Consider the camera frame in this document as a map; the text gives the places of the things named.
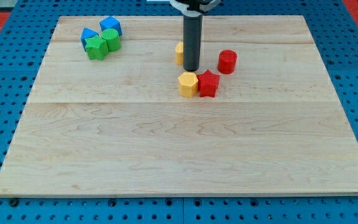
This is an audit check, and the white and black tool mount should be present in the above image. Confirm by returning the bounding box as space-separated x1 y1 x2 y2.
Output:
169 0 221 16

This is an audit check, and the green star block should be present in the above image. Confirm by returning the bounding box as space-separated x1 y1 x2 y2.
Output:
85 35 109 60

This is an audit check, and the red cylinder block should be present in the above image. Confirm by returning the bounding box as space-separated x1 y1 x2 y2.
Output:
218 50 237 74

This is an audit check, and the yellow hexagon block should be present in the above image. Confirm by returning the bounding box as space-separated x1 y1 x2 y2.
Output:
178 72 198 98

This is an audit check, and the light wooden board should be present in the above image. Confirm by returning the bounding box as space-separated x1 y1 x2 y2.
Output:
0 16 358 198

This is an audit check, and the red star block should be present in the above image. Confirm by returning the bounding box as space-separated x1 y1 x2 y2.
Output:
196 70 220 98

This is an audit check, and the blue cube block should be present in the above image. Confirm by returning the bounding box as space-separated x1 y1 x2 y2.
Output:
99 16 122 36

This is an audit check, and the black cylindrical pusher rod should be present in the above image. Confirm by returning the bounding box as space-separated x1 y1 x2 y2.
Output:
183 15 203 72

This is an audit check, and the yellow heart block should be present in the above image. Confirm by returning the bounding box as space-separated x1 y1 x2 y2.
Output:
175 42 184 65

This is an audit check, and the blue triangle block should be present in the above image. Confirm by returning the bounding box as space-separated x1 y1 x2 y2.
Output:
80 27 99 51

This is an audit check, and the green cylinder block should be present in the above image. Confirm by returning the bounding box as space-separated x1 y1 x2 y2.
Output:
102 29 121 52

